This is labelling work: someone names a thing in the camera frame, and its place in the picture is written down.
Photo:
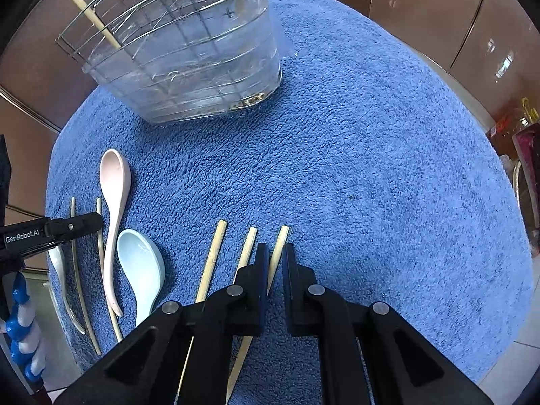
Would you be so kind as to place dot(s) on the white spoon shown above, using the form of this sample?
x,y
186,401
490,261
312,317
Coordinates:
x,y
57,258

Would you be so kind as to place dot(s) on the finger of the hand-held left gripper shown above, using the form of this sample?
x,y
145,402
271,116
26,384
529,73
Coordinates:
x,y
76,224

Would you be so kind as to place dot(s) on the light blue spoon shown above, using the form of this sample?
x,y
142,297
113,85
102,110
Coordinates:
x,y
141,261

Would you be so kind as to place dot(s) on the dark red chair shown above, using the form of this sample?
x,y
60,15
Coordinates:
x,y
527,168

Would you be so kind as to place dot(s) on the pink spoon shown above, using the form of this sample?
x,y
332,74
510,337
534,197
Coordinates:
x,y
114,173

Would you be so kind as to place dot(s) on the metal chopstick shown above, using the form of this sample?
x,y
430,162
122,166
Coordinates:
x,y
75,261

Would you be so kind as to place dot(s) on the blue terry towel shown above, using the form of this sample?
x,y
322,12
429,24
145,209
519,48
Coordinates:
x,y
337,156

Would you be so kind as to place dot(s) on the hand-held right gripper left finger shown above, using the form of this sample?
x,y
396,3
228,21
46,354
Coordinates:
x,y
262,270

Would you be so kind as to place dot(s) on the person's left hand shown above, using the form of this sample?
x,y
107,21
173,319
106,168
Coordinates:
x,y
25,325

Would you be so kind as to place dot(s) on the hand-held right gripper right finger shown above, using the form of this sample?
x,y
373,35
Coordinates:
x,y
291,278

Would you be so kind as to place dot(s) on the person's left forearm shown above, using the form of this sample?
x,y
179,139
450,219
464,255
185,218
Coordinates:
x,y
42,392

